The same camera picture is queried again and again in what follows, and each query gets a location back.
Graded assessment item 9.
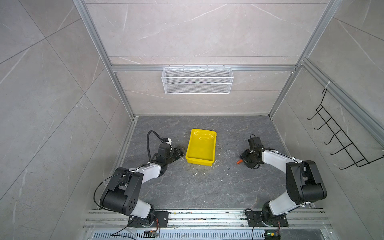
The black wire hook rack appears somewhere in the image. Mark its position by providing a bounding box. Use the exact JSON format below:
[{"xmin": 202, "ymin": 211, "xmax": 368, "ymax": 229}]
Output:
[{"xmin": 307, "ymin": 89, "xmax": 384, "ymax": 170}]

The white wire mesh basket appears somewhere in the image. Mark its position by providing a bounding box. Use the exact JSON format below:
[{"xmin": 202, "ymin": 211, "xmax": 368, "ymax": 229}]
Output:
[{"xmin": 162, "ymin": 67, "xmax": 234, "ymax": 95}]

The yellow plastic bin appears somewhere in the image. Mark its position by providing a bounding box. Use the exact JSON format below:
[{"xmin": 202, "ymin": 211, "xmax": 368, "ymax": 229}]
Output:
[{"xmin": 186, "ymin": 129, "xmax": 217, "ymax": 166}]

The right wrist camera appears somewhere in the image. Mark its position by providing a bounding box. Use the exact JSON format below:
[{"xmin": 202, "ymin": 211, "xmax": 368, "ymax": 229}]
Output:
[{"xmin": 248, "ymin": 137, "xmax": 264, "ymax": 151}]

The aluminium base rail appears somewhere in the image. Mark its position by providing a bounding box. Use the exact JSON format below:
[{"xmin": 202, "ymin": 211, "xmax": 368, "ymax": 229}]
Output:
[{"xmin": 79, "ymin": 209, "xmax": 338, "ymax": 240}]

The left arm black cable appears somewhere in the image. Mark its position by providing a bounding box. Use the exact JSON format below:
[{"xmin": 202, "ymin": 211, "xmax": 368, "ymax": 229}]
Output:
[{"xmin": 146, "ymin": 130, "xmax": 165, "ymax": 163}]

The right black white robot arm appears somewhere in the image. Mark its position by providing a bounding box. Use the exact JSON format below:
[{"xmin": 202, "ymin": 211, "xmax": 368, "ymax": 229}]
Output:
[{"xmin": 238, "ymin": 148, "xmax": 327, "ymax": 227}]

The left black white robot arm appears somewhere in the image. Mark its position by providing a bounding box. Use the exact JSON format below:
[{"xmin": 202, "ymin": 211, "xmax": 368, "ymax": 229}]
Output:
[{"xmin": 99, "ymin": 142, "xmax": 184, "ymax": 227}]

